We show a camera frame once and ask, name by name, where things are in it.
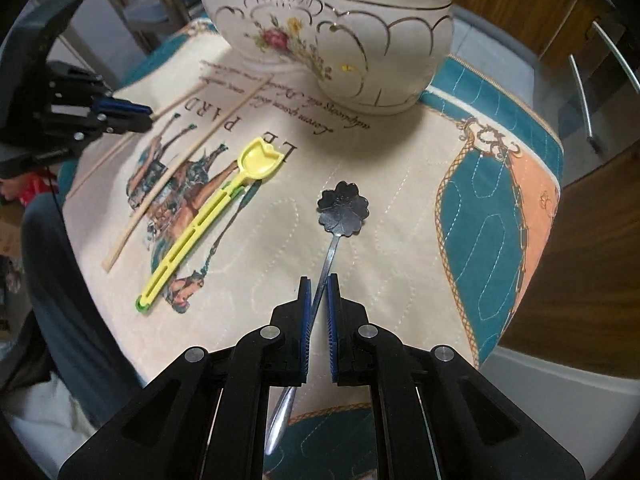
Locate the flower-head metal spoon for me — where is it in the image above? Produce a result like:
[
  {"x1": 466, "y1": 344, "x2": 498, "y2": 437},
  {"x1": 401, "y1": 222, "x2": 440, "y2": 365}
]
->
[{"x1": 265, "y1": 181, "x2": 369, "y2": 456}]

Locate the yellow plastic spoon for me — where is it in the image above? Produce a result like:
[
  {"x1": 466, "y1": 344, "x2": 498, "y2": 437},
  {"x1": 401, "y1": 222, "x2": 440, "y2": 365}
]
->
[{"x1": 136, "y1": 136, "x2": 285, "y2": 312}]

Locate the metal cabinet handle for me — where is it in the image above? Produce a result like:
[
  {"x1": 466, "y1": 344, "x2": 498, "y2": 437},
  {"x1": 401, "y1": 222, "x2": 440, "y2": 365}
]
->
[{"x1": 564, "y1": 20, "x2": 639, "y2": 155}]

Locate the dark blue trouser leg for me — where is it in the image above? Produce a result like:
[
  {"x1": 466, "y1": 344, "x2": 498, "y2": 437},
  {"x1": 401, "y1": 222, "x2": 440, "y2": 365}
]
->
[{"x1": 21, "y1": 194, "x2": 142, "y2": 428}]

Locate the white ceramic utensil holder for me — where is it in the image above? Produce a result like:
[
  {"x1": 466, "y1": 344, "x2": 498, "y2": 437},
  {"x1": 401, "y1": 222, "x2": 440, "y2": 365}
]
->
[{"x1": 201, "y1": 0, "x2": 454, "y2": 115}]

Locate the printed quilted placemat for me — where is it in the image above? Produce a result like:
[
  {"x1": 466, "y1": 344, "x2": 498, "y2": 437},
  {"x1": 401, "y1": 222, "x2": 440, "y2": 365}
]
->
[{"x1": 61, "y1": 22, "x2": 582, "y2": 479}]

